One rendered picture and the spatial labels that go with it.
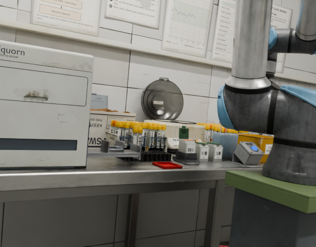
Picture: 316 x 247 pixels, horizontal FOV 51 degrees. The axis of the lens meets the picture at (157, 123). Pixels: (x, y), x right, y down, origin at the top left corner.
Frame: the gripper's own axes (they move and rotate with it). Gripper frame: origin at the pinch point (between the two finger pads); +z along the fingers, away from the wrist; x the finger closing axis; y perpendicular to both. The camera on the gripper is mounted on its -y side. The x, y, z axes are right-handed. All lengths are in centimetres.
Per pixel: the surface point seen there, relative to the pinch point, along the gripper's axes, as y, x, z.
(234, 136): 15.2, -1.9, 3.5
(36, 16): 68, 65, -38
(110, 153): 6, 54, 9
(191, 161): 6.8, 24.5, 11.6
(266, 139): 7.3, -10.9, 3.5
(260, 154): 0.9, -1.4, 8.0
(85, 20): 68, 44, -41
